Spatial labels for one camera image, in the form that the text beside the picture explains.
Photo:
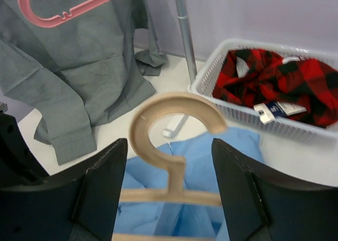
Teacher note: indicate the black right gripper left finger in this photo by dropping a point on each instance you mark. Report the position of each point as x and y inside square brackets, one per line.
[78, 203]

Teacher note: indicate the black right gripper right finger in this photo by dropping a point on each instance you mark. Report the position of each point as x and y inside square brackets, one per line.
[261, 203]

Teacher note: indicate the light blue shirt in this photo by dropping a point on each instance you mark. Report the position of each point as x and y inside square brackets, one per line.
[165, 219]

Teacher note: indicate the white plastic basket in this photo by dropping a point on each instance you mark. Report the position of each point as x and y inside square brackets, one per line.
[206, 79]

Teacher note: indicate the wooden hanger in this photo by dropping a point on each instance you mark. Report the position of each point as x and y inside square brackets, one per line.
[151, 111]

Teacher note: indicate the white metal clothes rack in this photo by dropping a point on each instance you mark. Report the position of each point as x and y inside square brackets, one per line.
[177, 122]

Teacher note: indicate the red black plaid shirt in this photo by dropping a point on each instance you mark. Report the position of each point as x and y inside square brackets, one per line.
[255, 76]

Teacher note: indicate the pink plastic hanger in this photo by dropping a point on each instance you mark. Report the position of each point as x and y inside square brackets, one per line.
[25, 7]

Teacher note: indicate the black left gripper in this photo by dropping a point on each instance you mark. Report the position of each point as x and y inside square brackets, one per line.
[18, 164]

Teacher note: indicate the grey shirt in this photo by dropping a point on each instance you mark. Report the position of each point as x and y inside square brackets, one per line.
[84, 73]

